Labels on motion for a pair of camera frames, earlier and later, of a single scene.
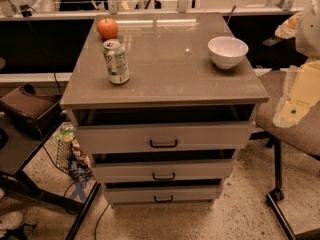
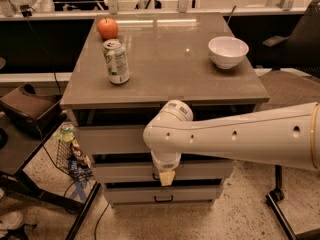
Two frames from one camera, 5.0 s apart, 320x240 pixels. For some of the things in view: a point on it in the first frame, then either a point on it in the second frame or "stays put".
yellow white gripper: [310, 30] -> [165, 164]
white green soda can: [116, 61] stays put
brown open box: [36, 113] stays put
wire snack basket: [71, 159] stays put
